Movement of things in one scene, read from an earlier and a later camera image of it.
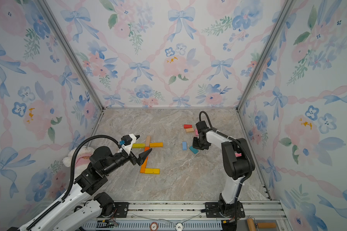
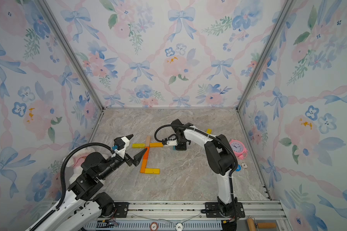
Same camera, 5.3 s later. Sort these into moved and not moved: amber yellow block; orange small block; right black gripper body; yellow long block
Moved: right black gripper body
Not moved: orange small block; amber yellow block; yellow long block
